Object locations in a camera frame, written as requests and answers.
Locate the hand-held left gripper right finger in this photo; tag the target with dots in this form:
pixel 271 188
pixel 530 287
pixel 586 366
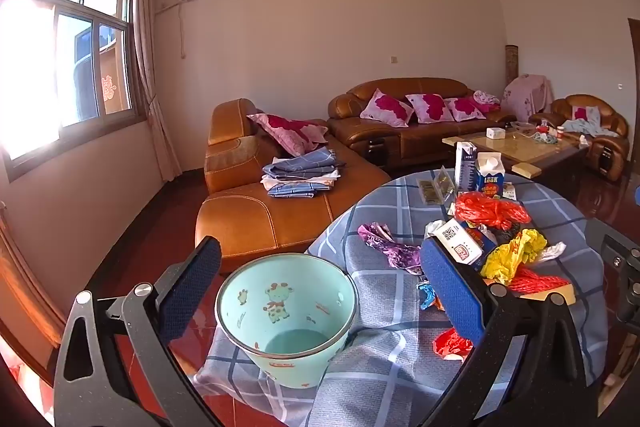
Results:
pixel 450 287

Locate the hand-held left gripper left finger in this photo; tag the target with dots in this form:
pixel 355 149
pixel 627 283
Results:
pixel 192 292

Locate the small blue wrapper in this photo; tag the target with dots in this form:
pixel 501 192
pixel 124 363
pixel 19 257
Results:
pixel 427 296

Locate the crushed white blue carton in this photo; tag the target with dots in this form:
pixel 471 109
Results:
pixel 455 242

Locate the purple foil wrapper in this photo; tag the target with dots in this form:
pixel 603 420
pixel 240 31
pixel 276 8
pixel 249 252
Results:
pixel 395 252

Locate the yellow cardboard piece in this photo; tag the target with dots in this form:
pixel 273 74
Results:
pixel 564 297

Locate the yellow plastic bag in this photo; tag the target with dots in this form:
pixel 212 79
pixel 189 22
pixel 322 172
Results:
pixel 515 252

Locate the red plastic bag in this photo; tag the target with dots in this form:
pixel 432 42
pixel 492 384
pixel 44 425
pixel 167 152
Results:
pixel 485 209

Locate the red foam mesh net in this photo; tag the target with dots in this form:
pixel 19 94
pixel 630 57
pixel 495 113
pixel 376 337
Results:
pixel 535 281

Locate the mint green giraffe trash bin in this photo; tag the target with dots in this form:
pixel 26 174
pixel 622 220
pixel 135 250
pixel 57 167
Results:
pixel 285 347

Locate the red crumpled wrapper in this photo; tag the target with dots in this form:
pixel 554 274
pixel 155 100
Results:
pixel 450 344

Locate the white crumpled wrapper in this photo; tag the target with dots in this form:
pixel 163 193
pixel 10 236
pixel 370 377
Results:
pixel 555 251

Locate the blue plaid tablecloth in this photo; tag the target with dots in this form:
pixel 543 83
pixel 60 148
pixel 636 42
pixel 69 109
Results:
pixel 380 317

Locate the orange leather chaise sofa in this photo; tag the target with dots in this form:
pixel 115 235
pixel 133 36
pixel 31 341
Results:
pixel 235 212

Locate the orange leather armchair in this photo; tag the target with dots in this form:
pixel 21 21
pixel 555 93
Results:
pixel 610 152

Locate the small blue carton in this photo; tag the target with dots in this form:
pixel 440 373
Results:
pixel 489 187

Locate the small white packet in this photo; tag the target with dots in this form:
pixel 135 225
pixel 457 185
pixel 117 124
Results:
pixel 509 191

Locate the tall white blue carton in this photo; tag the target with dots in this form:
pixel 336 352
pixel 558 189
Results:
pixel 465 167

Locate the light blue clothes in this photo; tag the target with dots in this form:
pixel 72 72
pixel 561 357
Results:
pixel 592 124

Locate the glass top coffee table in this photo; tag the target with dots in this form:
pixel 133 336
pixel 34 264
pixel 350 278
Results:
pixel 530 149

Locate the orange leather three-seat sofa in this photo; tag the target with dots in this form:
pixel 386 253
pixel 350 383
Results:
pixel 430 142

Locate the small pink armchair pillow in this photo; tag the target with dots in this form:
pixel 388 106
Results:
pixel 580 113

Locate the white tissue box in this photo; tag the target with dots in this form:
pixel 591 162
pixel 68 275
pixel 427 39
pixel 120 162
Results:
pixel 495 133

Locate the folded blue plaid bedding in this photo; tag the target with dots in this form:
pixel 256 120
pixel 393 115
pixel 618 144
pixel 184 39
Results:
pixel 300 167

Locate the orange curtain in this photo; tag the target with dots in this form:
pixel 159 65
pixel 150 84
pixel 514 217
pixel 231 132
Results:
pixel 25 292

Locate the pink cloth cover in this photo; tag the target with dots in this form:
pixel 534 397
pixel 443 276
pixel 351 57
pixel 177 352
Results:
pixel 527 97

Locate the long pink floral pillow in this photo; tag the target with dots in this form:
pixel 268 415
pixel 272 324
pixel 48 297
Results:
pixel 290 129

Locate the pink floral blanket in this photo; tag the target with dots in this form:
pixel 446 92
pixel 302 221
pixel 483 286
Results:
pixel 486 99

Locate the wooden door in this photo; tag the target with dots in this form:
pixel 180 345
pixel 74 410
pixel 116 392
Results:
pixel 634 57

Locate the beige curtain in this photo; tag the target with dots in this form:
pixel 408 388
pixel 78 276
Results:
pixel 155 82

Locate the rolled standing mat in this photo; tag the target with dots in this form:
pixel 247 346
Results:
pixel 512 67

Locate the red paper window decoration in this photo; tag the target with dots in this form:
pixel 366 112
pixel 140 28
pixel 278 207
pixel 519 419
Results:
pixel 109 88

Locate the air conditioner pipe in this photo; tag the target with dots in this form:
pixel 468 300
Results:
pixel 182 32

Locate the sliding window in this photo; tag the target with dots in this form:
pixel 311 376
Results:
pixel 70 57

